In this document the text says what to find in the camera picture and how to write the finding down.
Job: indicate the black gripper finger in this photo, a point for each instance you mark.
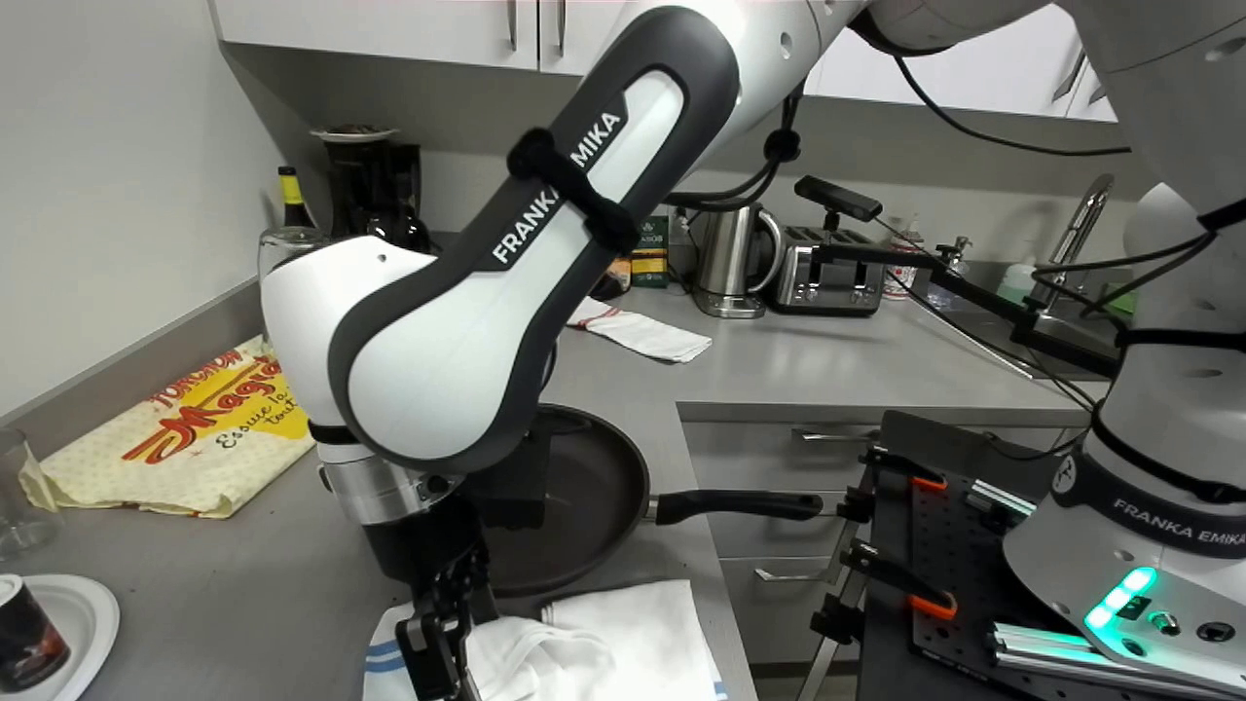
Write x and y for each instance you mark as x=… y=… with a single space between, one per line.
x=422 y=654
x=468 y=589

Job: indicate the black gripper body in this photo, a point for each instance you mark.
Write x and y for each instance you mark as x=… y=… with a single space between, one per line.
x=422 y=540

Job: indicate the white towel with blue stripe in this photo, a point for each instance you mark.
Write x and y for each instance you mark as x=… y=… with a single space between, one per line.
x=511 y=654

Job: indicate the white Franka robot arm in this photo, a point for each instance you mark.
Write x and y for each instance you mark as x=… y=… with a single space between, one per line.
x=442 y=353

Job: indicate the dark nonstick frying pan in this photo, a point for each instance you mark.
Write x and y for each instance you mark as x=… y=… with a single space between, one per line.
x=598 y=493

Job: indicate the plain white towel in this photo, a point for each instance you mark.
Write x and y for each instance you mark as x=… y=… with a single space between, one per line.
x=636 y=645

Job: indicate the yellow red printed tea towel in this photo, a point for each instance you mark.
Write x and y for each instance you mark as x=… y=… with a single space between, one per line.
x=170 y=432

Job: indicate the white towel with red stripe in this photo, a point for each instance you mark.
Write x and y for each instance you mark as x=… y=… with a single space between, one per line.
x=649 y=337

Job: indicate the dark wine bottle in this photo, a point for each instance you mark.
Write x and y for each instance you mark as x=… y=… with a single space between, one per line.
x=412 y=232

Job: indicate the large clear drinking glass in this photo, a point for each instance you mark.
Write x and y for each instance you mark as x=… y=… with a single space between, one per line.
x=278 y=249

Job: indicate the white plate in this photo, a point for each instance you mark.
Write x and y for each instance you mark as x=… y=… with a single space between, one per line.
x=88 y=625

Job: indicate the wine bottle with yellow neck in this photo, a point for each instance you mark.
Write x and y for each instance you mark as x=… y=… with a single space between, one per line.
x=294 y=201

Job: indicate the black coffee maker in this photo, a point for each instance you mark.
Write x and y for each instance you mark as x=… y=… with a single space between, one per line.
x=357 y=175

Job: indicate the green tea box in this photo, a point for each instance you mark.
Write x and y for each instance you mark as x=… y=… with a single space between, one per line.
x=657 y=253

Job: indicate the black printed mug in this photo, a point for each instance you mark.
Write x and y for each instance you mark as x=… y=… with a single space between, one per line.
x=26 y=638

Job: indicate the small clear glass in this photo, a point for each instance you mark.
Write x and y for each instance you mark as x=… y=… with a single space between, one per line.
x=26 y=498

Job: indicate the stainless steel kettle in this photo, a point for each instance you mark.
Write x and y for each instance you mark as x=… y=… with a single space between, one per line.
x=728 y=264

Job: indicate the silver toaster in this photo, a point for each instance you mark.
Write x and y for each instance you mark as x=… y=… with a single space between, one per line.
x=830 y=279

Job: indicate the black perforated mounting board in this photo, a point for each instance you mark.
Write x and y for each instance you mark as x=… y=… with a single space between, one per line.
x=956 y=545

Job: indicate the white upper cabinet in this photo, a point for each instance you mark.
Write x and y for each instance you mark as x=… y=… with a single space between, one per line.
x=389 y=28
x=960 y=79

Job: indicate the white soap bottle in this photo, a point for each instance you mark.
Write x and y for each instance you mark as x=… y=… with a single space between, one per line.
x=1023 y=283

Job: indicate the chrome sink faucet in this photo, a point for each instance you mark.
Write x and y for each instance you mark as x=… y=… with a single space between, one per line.
x=1074 y=240

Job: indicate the black bar camera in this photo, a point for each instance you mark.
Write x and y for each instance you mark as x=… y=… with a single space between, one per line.
x=840 y=201

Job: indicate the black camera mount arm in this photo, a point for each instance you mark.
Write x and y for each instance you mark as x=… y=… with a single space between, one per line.
x=987 y=301

